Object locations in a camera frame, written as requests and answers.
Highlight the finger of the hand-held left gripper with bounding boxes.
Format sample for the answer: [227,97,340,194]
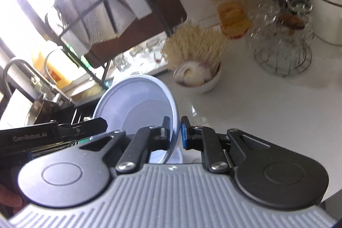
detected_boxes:
[57,117,109,138]

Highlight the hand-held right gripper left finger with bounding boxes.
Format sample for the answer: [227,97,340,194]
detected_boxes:
[79,116,171,174]

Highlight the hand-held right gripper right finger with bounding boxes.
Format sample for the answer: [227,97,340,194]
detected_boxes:
[181,116,271,173]

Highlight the person's left hand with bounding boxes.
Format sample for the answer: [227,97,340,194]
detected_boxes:
[0,184,24,212]

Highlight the stainless steel bowl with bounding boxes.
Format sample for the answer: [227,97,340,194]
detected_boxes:
[25,98,55,127]

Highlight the black kitchen sink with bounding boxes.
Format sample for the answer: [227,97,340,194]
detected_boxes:
[0,89,106,130]

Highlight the white drip tray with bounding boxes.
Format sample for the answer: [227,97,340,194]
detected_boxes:
[72,68,169,101]

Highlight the white garlic bowl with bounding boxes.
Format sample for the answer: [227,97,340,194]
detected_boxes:
[174,61,223,94]

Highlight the garlic bulbs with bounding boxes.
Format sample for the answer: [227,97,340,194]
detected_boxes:
[174,61,213,86]

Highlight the yellow detergent bottle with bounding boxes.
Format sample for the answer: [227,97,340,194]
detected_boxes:
[31,44,78,89]

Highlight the clear drinking glass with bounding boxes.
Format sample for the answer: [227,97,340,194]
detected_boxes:
[114,53,131,73]
[132,44,152,66]

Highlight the tall grey faucet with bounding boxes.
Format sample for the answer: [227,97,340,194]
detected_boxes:
[2,60,73,107]

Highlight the thin chrome faucet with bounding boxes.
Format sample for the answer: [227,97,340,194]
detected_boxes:
[43,49,107,90]

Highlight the red-stained drinking glass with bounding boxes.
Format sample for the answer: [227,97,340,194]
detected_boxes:
[151,40,167,65]

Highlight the bundle of pale thin sticks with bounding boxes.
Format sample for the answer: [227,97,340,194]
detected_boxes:
[162,21,231,71]

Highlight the light grey cloth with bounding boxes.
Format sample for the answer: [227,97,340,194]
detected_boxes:
[102,0,137,37]

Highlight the dark grey patterned cloth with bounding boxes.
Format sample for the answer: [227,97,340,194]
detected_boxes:
[57,0,114,43]

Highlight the black metal kitchen rack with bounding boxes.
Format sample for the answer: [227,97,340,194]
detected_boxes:
[44,0,177,90]

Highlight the red-lid plastic jar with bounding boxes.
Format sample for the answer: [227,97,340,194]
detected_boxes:
[207,0,253,39]

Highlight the white lidded pot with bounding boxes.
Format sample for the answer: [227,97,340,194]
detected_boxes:
[305,0,342,46]

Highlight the wire basket of glass cups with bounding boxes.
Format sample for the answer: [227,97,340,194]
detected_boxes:
[246,0,315,77]

